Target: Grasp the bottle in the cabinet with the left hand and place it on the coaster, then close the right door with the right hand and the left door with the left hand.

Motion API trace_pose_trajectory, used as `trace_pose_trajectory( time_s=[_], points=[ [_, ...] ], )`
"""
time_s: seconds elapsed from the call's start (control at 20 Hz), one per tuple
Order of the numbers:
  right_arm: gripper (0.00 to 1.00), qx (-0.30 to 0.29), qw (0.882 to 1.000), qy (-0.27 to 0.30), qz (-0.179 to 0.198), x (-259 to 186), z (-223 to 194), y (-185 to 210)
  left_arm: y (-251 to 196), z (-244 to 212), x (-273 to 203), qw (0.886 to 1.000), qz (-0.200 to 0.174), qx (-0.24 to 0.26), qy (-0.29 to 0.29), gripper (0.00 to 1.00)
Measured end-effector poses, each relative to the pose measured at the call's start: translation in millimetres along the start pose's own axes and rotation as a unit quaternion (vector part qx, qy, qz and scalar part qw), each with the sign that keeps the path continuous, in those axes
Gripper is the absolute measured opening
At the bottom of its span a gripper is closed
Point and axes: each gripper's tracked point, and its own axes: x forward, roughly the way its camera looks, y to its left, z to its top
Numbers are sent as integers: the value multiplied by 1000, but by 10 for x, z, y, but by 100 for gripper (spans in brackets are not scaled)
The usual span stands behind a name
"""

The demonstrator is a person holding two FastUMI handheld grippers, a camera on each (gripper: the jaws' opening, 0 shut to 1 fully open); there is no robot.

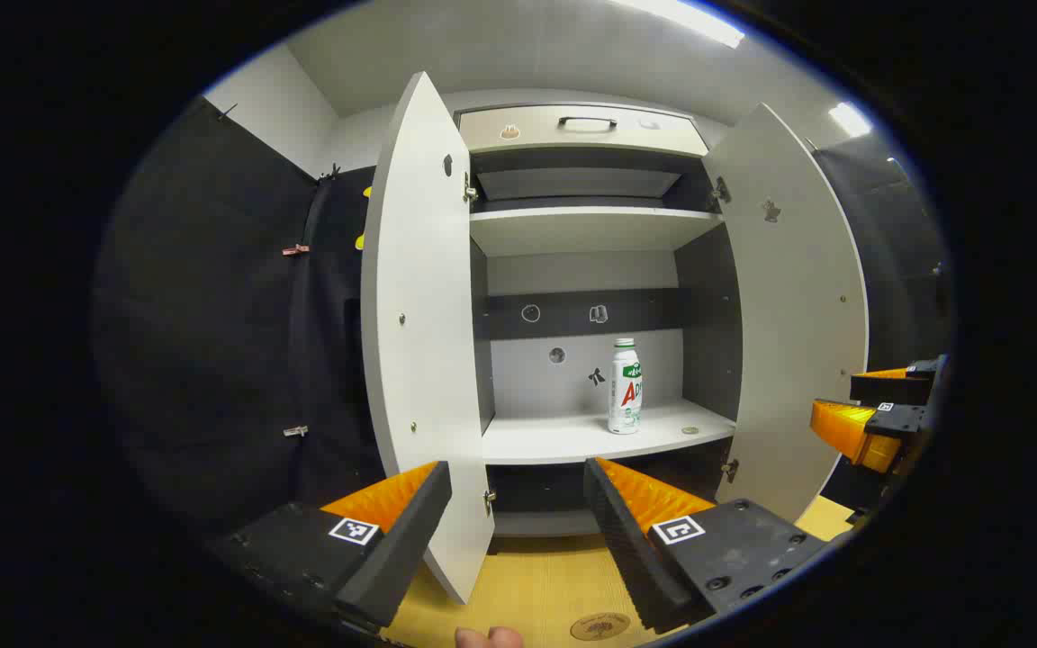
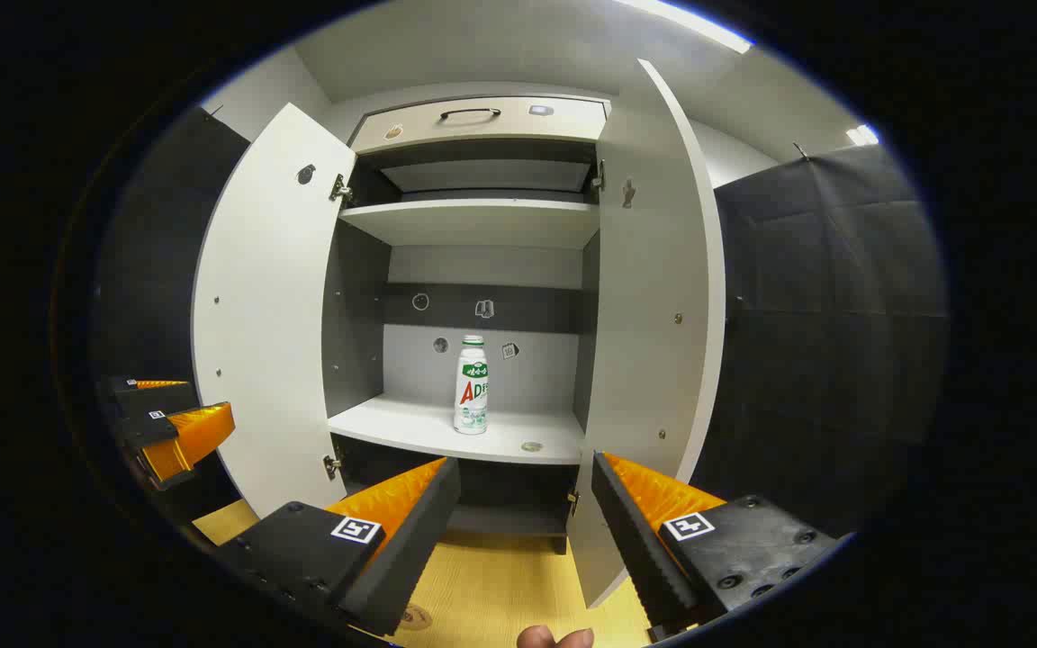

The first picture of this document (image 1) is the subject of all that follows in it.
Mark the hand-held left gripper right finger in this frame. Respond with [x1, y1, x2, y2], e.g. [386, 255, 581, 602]
[583, 456, 831, 635]

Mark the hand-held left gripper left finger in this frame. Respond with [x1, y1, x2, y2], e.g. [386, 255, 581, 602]
[209, 461, 454, 631]

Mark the white cabinet door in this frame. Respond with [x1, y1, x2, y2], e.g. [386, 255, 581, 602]
[360, 71, 496, 606]
[701, 102, 870, 525]

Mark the white bottle green label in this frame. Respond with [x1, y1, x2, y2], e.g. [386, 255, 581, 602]
[608, 337, 644, 436]

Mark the white cabinet shelf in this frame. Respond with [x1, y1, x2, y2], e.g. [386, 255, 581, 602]
[481, 399, 738, 466]
[469, 205, 725, 259]

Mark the white grey cabinet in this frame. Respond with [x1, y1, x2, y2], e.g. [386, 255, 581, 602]
[455, 103, 744, 541]

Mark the white cabinet drawer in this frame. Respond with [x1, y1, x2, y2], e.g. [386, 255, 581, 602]
[456, 104, 710, 158]

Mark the black backdrop cloth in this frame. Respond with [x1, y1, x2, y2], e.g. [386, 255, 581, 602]
[811, 135, 956, 514]
[91, 94, 389, 541]

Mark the short ceiling light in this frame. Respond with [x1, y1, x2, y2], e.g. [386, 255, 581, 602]
[828, 102, 873, 139]

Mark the long ceiling light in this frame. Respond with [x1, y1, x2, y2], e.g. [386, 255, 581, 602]
[609, 0, 746, 50]

